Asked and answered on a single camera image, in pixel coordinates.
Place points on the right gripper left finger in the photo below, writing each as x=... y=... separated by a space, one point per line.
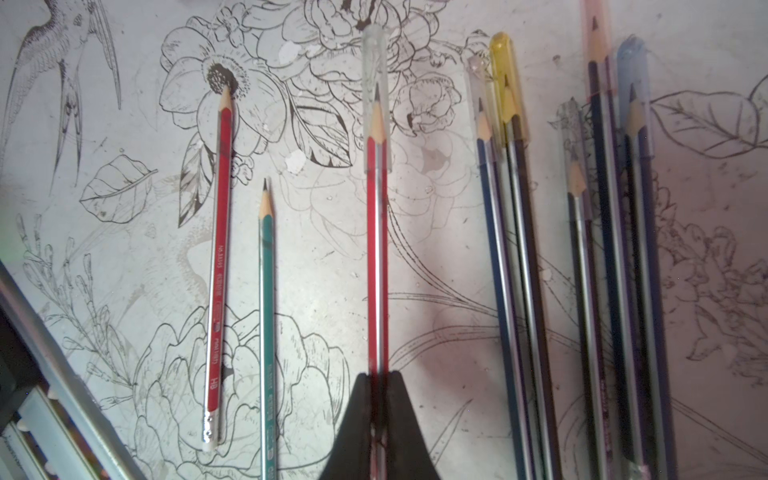
x=350 y=455

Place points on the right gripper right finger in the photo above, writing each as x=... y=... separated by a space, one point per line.
x=407 y=457

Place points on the green pencil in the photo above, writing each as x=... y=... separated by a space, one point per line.
x=267 y=337

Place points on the red pencil with clear cap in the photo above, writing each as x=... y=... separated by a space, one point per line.
x=374 y=89

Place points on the blue pencil with clear cap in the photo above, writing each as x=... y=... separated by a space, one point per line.
x=478 y=84

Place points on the brown pencil with yellow cap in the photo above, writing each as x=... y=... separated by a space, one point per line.
x=511 y=119

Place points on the dark pencil with clear cap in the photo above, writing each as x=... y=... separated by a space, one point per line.
x=571 y=129

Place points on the navy pencil with blue cap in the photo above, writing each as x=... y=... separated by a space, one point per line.
x=635 y=122

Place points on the navy pencil with pink cap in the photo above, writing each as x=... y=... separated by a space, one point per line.
x=622 y=313

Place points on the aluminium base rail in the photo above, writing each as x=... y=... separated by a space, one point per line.
x=75 y=438

